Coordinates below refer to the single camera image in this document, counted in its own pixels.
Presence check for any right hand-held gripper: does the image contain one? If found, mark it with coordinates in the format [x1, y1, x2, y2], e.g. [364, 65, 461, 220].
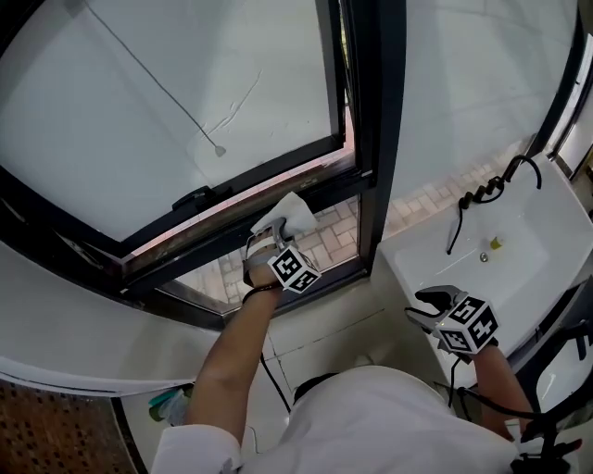
[406, 285, 500, 356]

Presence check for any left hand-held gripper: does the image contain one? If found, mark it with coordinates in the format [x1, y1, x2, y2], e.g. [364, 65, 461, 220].
[267, 217, 322, 295]

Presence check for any white cleaning cloth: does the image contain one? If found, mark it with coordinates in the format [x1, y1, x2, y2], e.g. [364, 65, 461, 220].
[249, 192, 319, 238]

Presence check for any black window frame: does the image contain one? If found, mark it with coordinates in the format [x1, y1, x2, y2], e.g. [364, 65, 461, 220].
[0, 0, 593, 332]

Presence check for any person's right forearm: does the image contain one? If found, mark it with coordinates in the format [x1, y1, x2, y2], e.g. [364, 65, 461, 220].
[471, 344, 535, 437]

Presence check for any person's left forearm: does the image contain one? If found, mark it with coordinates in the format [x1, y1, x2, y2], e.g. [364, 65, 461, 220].
[184, 289, 282, 446]

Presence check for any person's left hand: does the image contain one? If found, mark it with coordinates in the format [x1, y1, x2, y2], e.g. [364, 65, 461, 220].
[244, 244, 282, 292]

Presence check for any white sink basin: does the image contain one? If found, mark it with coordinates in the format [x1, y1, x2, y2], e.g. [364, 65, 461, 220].
[379, 156, 593, 386]

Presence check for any clear plastic bag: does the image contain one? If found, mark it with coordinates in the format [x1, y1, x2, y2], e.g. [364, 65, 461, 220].
[159, 387, 195, 428]

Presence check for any teal roll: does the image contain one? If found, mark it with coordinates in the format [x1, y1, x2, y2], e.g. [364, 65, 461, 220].
[147, 392, 178, 414]

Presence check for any dark bead bracelet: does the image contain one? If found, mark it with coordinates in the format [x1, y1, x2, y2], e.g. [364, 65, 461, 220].
[241, 285, 281, 306]

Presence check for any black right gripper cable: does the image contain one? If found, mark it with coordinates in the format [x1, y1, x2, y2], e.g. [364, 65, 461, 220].
[446, 355, 539, 420]

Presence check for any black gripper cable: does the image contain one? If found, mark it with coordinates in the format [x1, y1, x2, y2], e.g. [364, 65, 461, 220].
[258, 352, 293, 414]
[446, 355, 539, 420]

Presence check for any black window handle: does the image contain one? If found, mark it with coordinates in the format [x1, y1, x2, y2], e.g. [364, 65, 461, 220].
[171, 184, 233, 215]

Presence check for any black faucet with hose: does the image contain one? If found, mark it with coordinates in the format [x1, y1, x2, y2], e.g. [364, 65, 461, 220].
[446, 154, 544, 256]

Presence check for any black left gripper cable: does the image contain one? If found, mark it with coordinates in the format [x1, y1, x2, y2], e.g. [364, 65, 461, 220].
[258, 352, 293, 414]

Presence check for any grey hanging pull cord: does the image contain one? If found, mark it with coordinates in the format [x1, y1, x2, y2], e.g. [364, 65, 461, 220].
[81, 0, 229, 159]

